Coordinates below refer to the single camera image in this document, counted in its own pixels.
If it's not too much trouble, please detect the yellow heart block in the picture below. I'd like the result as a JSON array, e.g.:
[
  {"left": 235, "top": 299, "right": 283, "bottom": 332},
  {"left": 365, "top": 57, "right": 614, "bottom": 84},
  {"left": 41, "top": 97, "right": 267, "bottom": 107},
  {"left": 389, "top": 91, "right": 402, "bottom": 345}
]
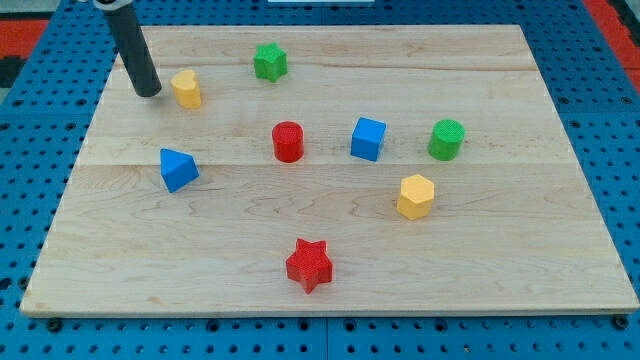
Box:
[{"left": 170, "top": 69, "right": 202, "bottom": 109}]

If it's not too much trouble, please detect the silver rod mount collar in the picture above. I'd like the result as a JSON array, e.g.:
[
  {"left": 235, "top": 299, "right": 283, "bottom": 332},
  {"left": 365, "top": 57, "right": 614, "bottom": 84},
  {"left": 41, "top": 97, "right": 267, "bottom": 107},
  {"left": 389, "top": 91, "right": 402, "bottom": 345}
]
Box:
[{"left": 93, "top": 0, "right": 133, "bottom": 11}]

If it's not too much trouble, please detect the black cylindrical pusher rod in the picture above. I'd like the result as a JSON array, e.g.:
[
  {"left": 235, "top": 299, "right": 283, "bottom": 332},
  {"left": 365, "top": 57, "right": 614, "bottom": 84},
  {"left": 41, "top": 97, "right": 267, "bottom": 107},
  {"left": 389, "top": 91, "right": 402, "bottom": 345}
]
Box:
[{"left": 103, "top": 3, "right": 162, "bottom": 97}]

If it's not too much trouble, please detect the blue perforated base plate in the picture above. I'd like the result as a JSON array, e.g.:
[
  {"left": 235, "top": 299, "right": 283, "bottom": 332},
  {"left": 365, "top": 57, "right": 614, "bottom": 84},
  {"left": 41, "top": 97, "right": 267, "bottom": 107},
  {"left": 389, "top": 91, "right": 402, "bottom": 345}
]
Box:
[{"left": 1, "top": 0, "right": 639, "bottom": 359}]

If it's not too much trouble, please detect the yellow hexagon block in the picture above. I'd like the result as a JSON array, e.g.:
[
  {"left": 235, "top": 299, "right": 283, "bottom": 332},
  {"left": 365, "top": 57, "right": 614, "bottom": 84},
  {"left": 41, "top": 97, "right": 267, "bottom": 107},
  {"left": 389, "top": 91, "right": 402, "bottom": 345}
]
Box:
[{"left": 396, "top": 174, "right": 435, "bottom": 220}]

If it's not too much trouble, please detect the red star block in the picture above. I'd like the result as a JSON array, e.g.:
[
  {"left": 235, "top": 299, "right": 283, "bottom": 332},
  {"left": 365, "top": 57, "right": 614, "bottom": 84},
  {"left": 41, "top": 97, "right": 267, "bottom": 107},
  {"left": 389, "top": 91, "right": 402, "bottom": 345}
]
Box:
[{"left": 285, "top": 238, "right": 333, "bottom": 294}]

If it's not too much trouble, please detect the green star block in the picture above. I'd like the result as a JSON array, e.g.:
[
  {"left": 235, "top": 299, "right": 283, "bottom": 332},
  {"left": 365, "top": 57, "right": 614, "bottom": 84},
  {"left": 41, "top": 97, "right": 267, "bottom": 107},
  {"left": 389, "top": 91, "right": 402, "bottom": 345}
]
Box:
[{"left": 253, "top": 43, "right": 288, "bottom": 83}]

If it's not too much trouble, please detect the blue triangle block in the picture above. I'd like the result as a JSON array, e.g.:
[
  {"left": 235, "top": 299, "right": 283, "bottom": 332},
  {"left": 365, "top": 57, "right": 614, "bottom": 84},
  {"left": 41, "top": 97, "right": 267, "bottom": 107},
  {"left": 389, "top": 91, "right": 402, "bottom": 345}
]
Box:
[{"left": 160, "top": 148, "right": 199, "bottom": 193}]

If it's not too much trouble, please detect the green cylinder block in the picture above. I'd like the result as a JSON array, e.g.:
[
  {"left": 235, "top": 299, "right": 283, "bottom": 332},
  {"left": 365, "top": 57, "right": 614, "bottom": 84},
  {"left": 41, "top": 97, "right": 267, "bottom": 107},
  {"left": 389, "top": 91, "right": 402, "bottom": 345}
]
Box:
[{"left": 427, "top": 119, "right": 466, "bottom": 161}]

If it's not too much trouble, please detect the blue cube block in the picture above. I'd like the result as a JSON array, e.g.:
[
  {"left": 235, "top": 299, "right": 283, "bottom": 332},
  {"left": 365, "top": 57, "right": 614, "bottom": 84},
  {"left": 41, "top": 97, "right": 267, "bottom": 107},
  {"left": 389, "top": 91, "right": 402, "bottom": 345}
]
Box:
[{"left": 350, "top": 117, "right": 387, "bottom": 162}]

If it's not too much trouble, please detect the red cylinder block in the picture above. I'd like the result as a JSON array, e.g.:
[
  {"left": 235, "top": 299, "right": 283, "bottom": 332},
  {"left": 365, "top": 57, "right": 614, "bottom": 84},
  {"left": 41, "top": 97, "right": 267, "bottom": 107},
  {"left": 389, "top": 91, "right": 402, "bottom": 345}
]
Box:
[{"left": 272, "top": 121, "right": 304, "bottom": 163}]

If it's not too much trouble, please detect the light wooden board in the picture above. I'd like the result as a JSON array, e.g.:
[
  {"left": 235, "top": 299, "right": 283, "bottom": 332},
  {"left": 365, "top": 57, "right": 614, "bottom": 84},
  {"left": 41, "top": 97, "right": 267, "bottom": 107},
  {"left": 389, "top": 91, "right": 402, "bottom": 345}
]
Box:
[{"left": 21, "top": 25, "right": 639, "bottom": 318}]

